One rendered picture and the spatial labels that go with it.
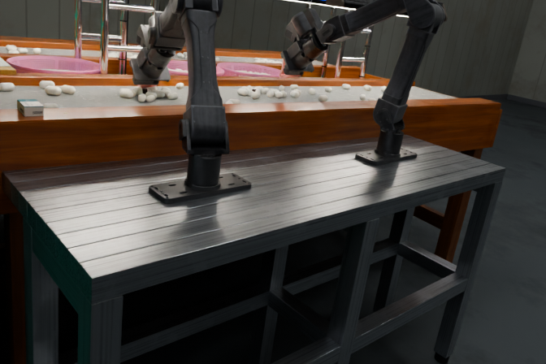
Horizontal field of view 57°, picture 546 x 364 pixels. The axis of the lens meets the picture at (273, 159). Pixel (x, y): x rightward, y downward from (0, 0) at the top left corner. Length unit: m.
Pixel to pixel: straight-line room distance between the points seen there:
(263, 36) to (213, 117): 3.60
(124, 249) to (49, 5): 2.96
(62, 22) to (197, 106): 2.76
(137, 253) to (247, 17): 3.74
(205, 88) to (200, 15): 0.15
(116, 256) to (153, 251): 0.05
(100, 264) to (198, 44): 0.47
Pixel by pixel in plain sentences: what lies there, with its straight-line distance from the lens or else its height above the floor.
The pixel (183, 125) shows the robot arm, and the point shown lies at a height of 0.80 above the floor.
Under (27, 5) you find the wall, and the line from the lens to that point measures 3.59.
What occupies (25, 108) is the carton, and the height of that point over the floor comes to 0.78.
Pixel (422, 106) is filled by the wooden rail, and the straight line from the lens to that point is 1.76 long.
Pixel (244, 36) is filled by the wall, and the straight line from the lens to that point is 4.40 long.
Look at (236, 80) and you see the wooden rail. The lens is 1.73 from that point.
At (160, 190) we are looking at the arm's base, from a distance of 0.95.
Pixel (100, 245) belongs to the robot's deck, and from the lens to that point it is 0.78.
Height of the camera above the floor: 1.04
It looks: 18 degrees down
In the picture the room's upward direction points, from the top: 8 degrees clockwise
